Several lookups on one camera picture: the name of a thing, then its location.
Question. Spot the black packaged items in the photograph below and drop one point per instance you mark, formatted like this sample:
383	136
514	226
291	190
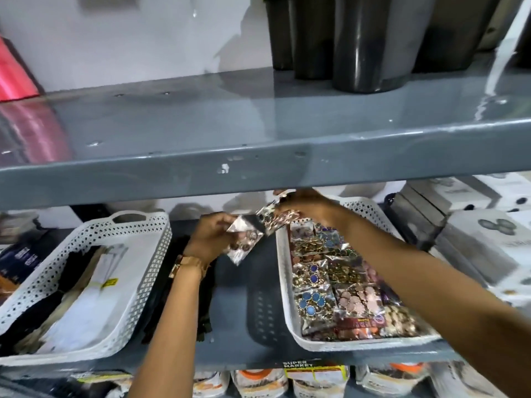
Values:
35	315

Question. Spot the person's left fingers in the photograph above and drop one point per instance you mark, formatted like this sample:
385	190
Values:
233	226

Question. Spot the orange white food packet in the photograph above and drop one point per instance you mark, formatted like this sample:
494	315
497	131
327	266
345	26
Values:
210	384
259	382
318	387
390	378

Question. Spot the dark blue packets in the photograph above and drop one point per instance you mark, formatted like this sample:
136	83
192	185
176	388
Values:
18	259

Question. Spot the black hair accessories bundle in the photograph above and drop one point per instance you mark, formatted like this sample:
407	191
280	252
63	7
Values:
164	281

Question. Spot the white perforated jewelry basket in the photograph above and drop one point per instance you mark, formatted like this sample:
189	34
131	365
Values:
286	294

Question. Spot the yellow shelf price label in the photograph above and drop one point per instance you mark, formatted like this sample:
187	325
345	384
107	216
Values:
316	370

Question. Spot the stack of dark-sided boxes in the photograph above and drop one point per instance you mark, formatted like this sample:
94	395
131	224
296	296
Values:
415	219

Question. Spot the dark brown tumbler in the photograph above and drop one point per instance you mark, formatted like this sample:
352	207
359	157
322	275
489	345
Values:
454	33

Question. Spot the person's right fingers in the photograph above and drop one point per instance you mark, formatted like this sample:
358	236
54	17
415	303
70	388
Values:
287	202

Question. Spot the pile of jewelry packets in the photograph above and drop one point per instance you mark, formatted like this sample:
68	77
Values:
332	290

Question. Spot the slim black tumbler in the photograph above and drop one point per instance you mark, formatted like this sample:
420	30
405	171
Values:
278	33

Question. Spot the pink glossy roll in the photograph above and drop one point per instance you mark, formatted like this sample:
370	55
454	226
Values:
14	74

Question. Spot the person's right forearm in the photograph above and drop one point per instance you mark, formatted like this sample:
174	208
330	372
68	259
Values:
435	294

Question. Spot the clear plastic packet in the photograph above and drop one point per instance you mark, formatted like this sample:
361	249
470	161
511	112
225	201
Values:
464	381

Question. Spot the gold wristwatch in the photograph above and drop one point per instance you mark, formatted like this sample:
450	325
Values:
187	264

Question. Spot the person's right hand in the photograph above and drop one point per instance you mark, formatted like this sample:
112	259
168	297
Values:
312	205

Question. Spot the clear earring packet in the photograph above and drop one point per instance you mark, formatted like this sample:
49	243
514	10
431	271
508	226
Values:
273	218
244	242

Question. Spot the large white product box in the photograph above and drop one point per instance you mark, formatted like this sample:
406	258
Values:
481	244

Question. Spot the grey metal shelf board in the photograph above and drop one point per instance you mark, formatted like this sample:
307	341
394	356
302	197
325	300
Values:
257	149
244	310

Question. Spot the white paper packets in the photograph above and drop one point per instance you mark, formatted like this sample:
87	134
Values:
85	302

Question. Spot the person's left hand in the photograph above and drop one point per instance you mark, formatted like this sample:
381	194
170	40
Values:
207	240

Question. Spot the person's left forearm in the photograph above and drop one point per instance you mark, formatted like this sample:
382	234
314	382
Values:
172	339

